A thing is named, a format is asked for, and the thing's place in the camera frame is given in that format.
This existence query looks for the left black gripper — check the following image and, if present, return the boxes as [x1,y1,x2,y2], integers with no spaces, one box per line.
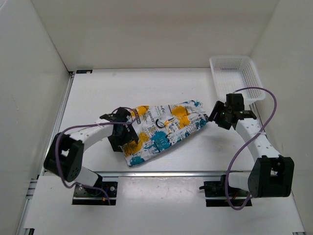
[108,122,138,152]

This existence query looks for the patterned white shorts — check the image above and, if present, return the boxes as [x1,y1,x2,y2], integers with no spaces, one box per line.
[122,100,208,167]

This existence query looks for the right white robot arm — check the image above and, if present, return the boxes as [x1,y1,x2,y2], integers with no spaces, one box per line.
[209,93,294,198]

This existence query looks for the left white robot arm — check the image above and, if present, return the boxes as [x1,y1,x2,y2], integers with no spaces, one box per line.
[44,107,139,196]

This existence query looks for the white plastic basket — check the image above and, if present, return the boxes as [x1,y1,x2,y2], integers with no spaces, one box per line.
[209,55,266,105]

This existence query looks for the black corner label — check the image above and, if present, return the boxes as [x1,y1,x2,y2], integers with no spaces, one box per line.
[76,70,93,74]

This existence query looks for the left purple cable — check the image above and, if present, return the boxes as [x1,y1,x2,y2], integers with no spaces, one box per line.
[56,106,137,205]

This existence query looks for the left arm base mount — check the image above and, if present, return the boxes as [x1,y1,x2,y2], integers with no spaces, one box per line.
[72,180,118,206]

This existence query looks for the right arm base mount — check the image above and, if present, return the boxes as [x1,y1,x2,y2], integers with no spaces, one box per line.
[199,175,250,208]

